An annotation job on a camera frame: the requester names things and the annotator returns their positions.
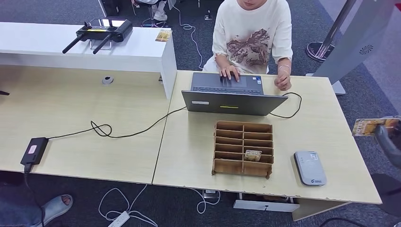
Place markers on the gold patterned ID card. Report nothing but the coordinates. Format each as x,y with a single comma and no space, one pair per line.
365,127

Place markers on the white power strip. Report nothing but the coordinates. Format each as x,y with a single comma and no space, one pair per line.
119,220

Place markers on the person's right hand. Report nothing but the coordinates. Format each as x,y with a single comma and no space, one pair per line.
230,71

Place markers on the person with white shoes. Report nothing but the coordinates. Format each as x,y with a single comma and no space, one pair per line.
160,15

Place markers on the black round base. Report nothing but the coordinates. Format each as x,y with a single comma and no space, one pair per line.
387,191

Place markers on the black power adapter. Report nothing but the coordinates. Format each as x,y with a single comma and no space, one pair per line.
33,151

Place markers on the brown cardboard card organizer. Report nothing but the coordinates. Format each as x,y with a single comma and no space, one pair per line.
228,167

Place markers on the grey floor socket box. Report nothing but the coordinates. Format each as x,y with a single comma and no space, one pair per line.
210,195

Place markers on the person's left hand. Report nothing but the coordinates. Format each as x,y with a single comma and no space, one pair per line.
283,83

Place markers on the grey slipper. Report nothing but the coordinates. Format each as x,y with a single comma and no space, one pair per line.
55,208

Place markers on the chair base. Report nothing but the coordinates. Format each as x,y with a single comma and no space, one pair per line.
153,23

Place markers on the person's left forearm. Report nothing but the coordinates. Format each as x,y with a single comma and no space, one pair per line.
284,62

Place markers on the black remote controller with antennas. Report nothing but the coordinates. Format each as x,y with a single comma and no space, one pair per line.
104,31

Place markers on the grey kiosk panel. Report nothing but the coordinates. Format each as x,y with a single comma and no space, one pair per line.
363,31

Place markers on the person's right forearm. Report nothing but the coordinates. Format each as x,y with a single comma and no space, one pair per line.
223,61

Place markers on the round grey desk grommet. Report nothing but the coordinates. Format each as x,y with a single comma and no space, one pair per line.
107,81

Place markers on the black object at desk edge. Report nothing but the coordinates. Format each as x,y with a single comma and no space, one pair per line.
3,93

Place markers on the grey laptop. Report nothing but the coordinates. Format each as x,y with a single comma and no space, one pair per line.
231,105

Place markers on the metal stanchion post with base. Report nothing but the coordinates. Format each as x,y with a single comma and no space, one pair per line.
336,23

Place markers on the gold patterned room key card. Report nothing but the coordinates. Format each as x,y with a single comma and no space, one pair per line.
252,155

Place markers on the white counter shelf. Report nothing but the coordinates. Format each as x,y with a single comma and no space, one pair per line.
134,51

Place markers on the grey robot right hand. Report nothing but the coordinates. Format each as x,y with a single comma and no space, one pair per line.
391,147

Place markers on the black cabinet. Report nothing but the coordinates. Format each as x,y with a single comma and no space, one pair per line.
110,7

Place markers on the small black floor object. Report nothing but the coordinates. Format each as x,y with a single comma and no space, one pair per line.
208,15

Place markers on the person's leg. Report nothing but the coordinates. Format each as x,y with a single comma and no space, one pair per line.
15,210

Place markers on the grey card reader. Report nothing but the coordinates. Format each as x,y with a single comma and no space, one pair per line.
310,169

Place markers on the white drawer panel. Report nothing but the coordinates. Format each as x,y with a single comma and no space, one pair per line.
266,206

